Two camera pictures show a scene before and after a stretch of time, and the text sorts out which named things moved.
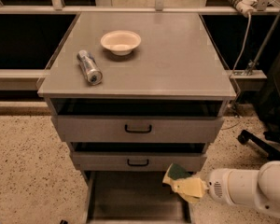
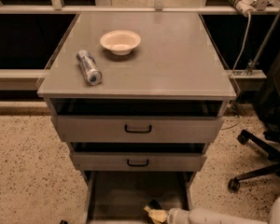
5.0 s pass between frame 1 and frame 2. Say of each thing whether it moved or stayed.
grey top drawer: stayed
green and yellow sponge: moved
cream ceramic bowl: stayed
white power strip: stayed
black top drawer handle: stayed
